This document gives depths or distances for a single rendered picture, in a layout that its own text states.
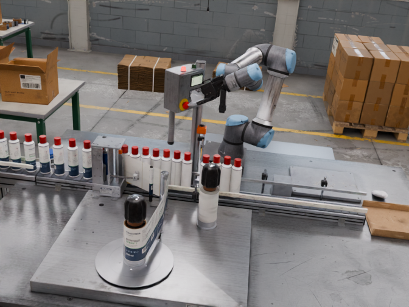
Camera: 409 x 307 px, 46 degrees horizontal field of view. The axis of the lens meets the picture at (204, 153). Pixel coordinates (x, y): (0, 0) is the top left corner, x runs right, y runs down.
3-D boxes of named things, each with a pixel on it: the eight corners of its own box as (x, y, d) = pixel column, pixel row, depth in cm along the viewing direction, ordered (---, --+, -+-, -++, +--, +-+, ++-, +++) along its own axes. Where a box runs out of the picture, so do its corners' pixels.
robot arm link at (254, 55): (255, 37, 264) (216, 60, 225) (274, 42, 260) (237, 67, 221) (252, 57, 269) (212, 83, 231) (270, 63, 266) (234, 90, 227)
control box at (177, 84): (163, 108, 231) (164, 69, 223) (187, 100, 243) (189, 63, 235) (178, 114, 226) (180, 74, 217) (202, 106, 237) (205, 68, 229)
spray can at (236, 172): (228, 198, 240) (232, 161, 231) (229, 192, 245) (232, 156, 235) (238, 199, 240) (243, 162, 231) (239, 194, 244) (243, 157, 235)
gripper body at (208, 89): (200, 82, 223) (224, 71, 220) (208, 98, 226) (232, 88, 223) (198, 87, 216) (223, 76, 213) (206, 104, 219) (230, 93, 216)
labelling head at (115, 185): (92, 194, 233) (90, 146, 222) (100, 181, 245) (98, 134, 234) (120, 197, 232) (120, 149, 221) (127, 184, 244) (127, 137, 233)
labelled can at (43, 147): (38, 173, 247) (35, 137, 238) (42, 169, 252) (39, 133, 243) (48, 175, 247) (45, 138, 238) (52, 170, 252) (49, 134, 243)
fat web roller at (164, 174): (157, 209, 226) (158, 174, 218) (159, 204, 230) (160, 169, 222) (167, 211, 226) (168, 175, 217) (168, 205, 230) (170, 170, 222)
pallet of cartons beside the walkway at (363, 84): (407, 142, 542) (429, 64, 502) (332, 134, 547) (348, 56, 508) (383, 105, 649) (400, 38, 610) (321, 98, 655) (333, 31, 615)
